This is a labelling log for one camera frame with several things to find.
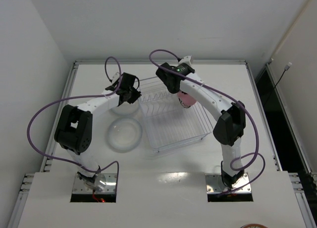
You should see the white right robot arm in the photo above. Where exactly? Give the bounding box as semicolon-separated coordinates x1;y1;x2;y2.
156;56;246;188

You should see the blue rimmed glass plate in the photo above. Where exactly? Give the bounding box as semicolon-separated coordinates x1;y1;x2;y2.
106;117;143;153
110;101;139;116

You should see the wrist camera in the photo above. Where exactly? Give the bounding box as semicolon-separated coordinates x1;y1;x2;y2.
156;62;173;83
110;72;120;84

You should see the pink plastic plate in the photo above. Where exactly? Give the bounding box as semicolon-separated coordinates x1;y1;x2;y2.
177;91;197;105

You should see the metal base plate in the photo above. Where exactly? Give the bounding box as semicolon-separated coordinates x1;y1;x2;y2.
205;173;252;195
72;173;117;195

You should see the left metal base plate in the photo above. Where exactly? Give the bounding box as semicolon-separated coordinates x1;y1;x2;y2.
72;173;117;195

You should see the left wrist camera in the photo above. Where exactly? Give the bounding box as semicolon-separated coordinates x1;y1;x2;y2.
110;72;120;84

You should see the green rimmed white plate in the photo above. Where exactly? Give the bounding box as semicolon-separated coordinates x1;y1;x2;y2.
181;101;193;108

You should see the orange rimmed round object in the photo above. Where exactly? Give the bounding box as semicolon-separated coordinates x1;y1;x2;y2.
241;223;267;228

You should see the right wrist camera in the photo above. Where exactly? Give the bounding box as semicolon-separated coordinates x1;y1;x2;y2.
156;62;173;83

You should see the black hanging usb cable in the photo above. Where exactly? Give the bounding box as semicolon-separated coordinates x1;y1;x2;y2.
273;62;293;90

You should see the white wire dish rack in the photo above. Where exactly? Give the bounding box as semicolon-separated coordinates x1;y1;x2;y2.
138;77;213;154

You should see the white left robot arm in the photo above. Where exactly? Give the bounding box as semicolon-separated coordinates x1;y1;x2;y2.
54;72;141;190

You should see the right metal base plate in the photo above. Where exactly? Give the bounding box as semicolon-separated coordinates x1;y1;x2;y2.
205;173;252;195

